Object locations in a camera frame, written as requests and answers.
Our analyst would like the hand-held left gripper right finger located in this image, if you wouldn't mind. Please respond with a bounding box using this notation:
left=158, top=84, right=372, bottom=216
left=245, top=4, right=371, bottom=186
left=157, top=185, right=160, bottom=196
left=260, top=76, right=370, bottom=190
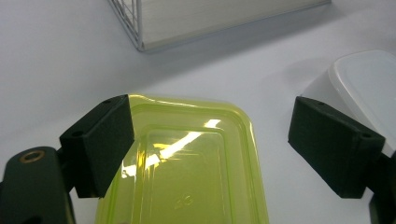
left=287, top=95, right=387, bottom=200

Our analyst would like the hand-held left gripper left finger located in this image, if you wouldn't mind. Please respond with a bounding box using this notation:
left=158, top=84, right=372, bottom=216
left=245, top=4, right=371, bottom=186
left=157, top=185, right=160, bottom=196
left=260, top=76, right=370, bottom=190
left=59, top=93, right=135, bottom=199

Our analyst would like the white plastic container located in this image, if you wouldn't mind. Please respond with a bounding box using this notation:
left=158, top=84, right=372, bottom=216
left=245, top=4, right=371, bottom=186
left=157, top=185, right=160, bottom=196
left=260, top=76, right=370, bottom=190
left=301, top=49, right=396, bottom=159

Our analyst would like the green translucent plastic container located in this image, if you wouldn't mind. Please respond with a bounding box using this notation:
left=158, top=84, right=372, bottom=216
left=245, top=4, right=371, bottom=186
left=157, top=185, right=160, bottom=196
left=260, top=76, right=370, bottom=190
left=94, top=93, right=271, bottom=224

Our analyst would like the white wire shelf rack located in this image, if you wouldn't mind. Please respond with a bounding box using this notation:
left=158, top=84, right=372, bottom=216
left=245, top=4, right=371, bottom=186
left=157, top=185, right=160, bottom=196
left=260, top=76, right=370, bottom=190
left=106, top=0, right=332, bottom=53

